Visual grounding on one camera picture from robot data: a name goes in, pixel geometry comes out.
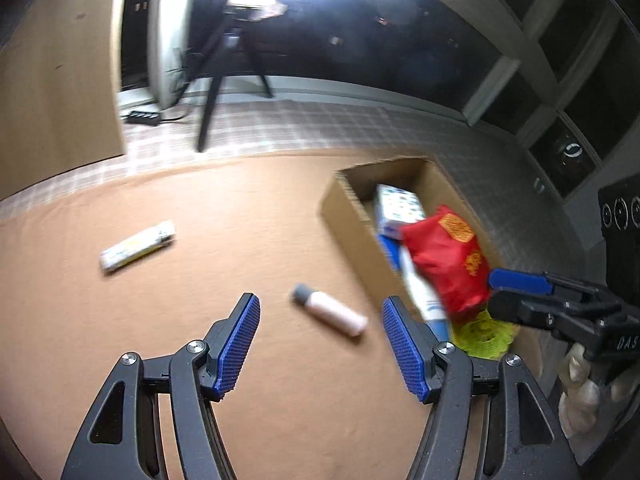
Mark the white window frame post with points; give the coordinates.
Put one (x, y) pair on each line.
(172, 35)

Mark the pink tube with grey cap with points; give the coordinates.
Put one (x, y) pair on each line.
(330, 310)

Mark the white printed tissue pack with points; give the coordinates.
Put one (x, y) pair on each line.
(400, 207)

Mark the blue phone stand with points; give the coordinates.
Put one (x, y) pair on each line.
(387, 252)

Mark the white bottle with blue cap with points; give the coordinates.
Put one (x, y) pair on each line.
(422, 300)

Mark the white slim tube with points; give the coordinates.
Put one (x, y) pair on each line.
(137, 246)

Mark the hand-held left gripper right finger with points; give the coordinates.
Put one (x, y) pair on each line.
(405, 350)

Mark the black power strip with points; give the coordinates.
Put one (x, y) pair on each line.
(142, 117)

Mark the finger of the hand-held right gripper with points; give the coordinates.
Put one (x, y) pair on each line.
(520, 310)
(520, 280)

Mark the person's right hand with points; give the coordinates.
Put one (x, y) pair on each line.
(580, 395)

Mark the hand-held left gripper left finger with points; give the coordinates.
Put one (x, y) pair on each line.
(237, 347)

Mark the brown cardboard box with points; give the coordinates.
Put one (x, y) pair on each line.
(350, 215)

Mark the yellow shuttlecock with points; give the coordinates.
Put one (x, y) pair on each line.
(485, 337)

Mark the black tripod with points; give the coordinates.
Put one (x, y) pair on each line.
(220, 70)

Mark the large light wooden board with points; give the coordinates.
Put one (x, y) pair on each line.
(55, 75)

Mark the red plastic bag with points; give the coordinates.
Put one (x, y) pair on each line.
(450, 255)

